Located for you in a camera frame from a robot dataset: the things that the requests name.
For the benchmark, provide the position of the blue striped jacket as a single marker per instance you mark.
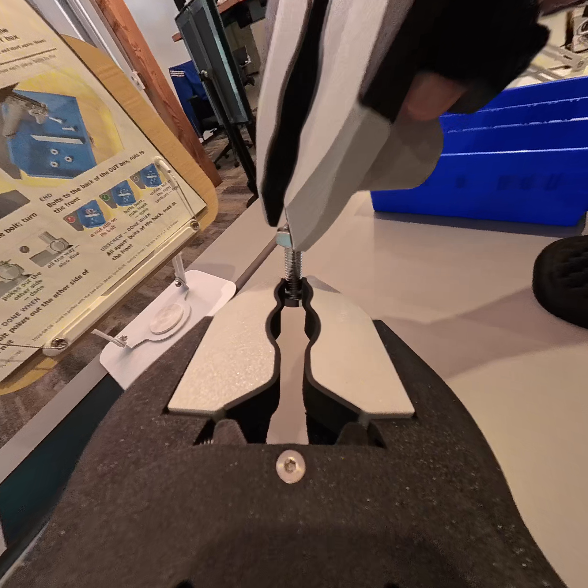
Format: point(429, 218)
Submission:
point(188, 96)

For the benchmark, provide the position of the wooden backboard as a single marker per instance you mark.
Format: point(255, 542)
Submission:
point(151, 119)

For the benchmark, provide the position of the person's right hand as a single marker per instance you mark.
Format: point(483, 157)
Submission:
point(429, 99)

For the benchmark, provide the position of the printed instruction sheet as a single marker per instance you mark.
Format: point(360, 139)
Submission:
point(69, 206)

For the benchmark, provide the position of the steel hex bolt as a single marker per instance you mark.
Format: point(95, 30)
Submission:
point(291, 264)

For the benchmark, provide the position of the steel hex nut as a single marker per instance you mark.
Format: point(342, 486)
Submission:
point(293, 298)

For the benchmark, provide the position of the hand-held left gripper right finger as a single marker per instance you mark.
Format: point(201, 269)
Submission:
point(353, 363)

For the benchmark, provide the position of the blue plastic bin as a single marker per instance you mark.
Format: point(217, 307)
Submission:
point(505, 174)

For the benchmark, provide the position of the dark framed panel on stand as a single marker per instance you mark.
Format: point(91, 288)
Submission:
point(211, 59)

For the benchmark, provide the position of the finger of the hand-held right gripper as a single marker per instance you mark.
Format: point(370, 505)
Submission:
point(275, 92)
point(340, 115)

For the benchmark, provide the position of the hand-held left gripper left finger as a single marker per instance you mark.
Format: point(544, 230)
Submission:
point(229, 358)

